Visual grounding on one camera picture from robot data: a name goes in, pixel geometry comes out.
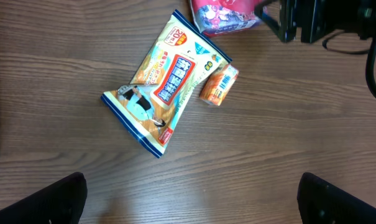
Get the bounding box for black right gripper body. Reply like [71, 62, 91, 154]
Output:
[254, 0, 376, 43]

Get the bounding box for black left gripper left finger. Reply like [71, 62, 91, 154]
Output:
[0, 172, 88, 224]

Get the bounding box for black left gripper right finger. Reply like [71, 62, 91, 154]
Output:
[297, 172, 376, 224]

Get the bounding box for yellow blue snack bag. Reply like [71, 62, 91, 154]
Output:
[101, 10, 231, 158]

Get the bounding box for red purple pantyliner pack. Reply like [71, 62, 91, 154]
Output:
[190, 0, 262, 37]

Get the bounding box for small orange snack pack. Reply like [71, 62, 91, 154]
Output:
[199, 64, 239, 106]

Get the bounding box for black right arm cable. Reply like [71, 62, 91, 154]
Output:
[321, 18, 376, 106]

